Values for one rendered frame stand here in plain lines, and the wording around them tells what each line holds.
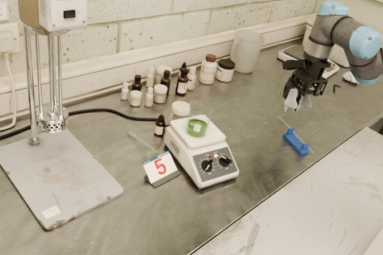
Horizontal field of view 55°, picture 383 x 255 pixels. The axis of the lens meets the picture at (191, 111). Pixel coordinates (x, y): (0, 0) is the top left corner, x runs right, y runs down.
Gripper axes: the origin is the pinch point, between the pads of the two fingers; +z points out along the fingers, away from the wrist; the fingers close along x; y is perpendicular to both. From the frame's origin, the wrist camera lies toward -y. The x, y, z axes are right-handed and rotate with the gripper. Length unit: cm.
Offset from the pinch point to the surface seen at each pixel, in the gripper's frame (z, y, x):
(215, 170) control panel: 5.2, 17.8, -35.1
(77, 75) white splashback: 0, -26, -64
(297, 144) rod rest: 8.2, 9.3, -0.5
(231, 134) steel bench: 9.1, -0.2, -19.7
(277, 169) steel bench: 9.2, 17.4, -13.5
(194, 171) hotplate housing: 4.9, 17.3, -40.8
